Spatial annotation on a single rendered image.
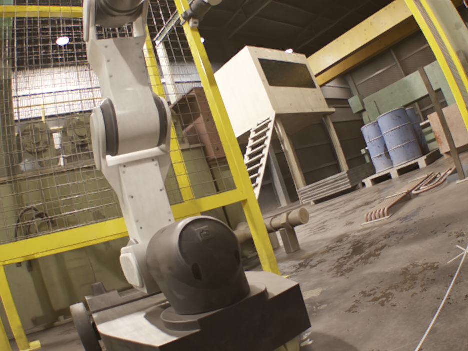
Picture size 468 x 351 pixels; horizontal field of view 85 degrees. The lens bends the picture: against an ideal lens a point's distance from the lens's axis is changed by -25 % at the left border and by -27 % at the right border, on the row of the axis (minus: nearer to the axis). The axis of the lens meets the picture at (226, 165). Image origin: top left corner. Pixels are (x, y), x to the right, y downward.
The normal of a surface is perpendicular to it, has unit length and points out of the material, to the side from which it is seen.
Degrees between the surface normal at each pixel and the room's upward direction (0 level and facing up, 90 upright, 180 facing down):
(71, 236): 90
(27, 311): 90
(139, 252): 64
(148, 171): 93
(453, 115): 90
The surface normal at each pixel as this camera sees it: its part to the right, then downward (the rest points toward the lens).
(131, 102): 0.38, -0.47
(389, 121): -0.69, 0.11
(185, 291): -0.37, -0.03
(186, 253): 0.09, -0.47
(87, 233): 0.55, -0.30
